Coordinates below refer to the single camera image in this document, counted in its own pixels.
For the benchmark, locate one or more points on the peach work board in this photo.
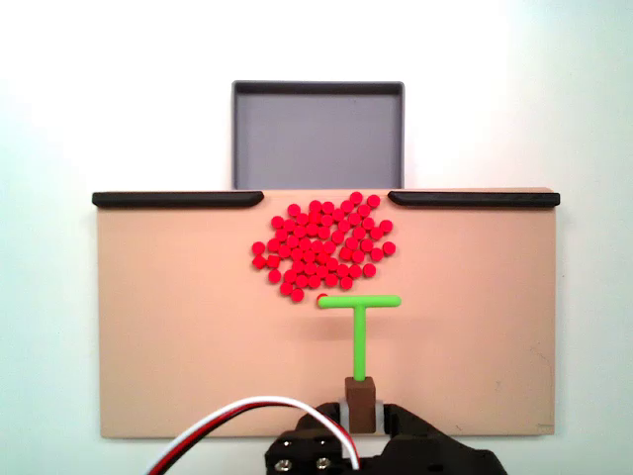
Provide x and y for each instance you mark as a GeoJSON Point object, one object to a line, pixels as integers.
{"type": "Point", "coordinates": [198, 346]}

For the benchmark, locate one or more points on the grey plastic tray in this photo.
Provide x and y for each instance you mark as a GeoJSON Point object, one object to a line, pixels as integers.
{"type": "Point", "coordinates": [316, 143]}

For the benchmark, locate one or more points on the black edge rail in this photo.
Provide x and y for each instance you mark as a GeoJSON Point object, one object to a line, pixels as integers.
{"type": "Point", "coordinates": [173, 199]}
{"type": "Point", "coordinates": [475, 200]}

